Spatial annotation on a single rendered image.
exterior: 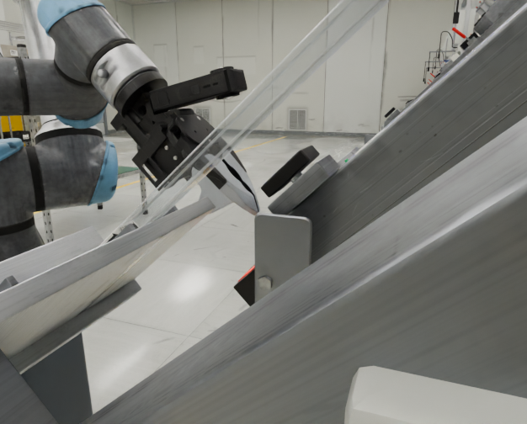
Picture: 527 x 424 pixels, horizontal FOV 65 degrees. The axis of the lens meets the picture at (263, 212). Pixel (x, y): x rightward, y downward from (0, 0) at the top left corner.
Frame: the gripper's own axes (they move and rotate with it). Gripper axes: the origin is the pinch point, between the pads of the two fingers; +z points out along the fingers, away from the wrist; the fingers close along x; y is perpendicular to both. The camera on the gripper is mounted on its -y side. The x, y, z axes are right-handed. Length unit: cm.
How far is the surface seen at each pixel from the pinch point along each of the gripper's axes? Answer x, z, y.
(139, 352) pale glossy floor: -56, 6, 97
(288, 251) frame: 14.3, 6.1, -6.0
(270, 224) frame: 14.3, 3.4, -6.4
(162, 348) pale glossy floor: -61, 11, 93
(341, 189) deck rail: 9.9, 5.2, -11.7
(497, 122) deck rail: 9.9, 8.8, -23.9
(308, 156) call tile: 12.1, 1.3, -12.0
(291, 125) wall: -871, -138, 212
